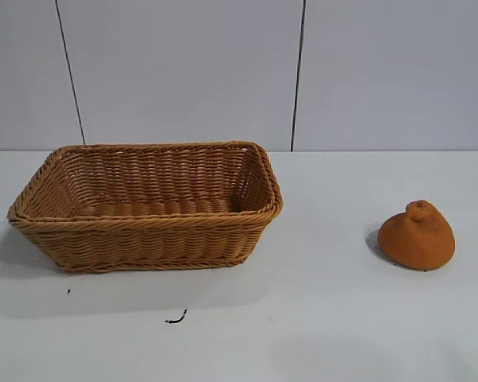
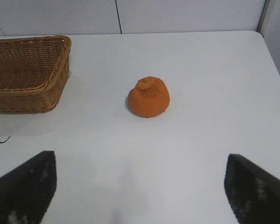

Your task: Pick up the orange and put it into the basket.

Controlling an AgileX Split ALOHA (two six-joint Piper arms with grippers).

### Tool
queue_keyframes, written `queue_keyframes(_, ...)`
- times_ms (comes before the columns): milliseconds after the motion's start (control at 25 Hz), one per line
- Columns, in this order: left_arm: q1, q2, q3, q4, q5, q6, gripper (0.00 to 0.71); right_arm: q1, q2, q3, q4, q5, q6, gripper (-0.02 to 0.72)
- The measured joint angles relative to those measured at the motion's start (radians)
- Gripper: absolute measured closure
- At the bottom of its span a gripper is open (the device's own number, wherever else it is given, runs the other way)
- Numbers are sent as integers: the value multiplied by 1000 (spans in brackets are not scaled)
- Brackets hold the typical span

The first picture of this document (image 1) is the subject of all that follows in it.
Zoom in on bumpy orange fruit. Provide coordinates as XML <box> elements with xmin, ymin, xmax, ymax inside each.
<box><xmin>377</xmin><ymin>200</ymin><xmax>456</xmax><ymax>273</ymax></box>

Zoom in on brown woven wicker basket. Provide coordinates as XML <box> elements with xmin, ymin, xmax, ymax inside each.
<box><xmin>6</xmin><ymin>139</ymin><xmax>284</xmax><ymax>275</ymax></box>

